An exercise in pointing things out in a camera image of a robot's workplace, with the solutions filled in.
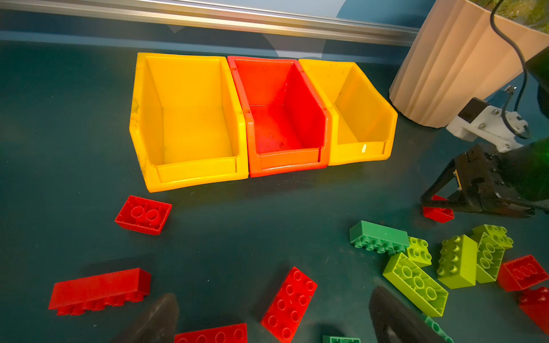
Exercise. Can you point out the white artificial flower plant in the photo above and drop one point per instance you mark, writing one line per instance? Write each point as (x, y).
(529, 13)

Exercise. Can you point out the small lime lego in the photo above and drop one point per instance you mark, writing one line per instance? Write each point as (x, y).
(496, 233)
(418, 252)

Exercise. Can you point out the aluminium back rail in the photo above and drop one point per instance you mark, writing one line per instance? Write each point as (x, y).
(226, 17)

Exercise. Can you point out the left yellow bin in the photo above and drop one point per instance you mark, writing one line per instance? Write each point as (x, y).
(187, 124)

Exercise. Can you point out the lime long lego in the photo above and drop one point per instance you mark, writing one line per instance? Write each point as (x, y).
(422, 290)

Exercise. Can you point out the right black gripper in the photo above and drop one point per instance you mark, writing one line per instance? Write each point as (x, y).
(485, 181)

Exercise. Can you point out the dark green lego top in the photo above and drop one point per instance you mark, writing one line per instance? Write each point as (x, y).
(378, 238)

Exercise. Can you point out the yellow bin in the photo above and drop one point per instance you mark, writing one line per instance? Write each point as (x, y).
(187, 124)
(363, 123)

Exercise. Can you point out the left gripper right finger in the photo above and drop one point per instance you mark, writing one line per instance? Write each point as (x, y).
(395, 322)

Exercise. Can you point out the dark green lego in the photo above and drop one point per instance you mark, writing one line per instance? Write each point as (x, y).
(378, 238)
(437, 329)
(335, 339)

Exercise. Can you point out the red long lego brick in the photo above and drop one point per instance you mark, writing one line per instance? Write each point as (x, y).
(236, 333)

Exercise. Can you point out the small lime lego right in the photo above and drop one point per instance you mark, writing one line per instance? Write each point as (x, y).
(496, 233)

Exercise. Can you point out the red middle bin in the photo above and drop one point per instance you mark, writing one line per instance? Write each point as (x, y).
(286, 120)

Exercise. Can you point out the small red lego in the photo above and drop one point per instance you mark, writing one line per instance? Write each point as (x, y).
(438, 214)

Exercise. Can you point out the dark green lego center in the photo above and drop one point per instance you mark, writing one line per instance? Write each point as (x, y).
(437, 329)

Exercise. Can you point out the lime lego tilted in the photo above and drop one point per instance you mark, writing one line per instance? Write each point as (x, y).
(458, 262)

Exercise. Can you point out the small lime lego center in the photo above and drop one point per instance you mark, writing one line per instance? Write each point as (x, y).
(418, 252)

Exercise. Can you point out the beige ribbed flower pot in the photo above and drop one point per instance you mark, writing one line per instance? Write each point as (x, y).
(457, 56)

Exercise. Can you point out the right yellow bin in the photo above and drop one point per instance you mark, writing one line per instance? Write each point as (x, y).
(363, 123)

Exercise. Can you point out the small red lego brick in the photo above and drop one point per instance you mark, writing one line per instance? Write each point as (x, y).
(143, 215)

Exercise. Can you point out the dark green lego tilted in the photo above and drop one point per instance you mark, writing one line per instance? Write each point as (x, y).
(335, 339)

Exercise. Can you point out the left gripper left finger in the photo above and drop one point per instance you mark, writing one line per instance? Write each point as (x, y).
(156, 324)

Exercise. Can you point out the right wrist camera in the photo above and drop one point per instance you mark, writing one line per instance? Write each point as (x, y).
(480, 119)

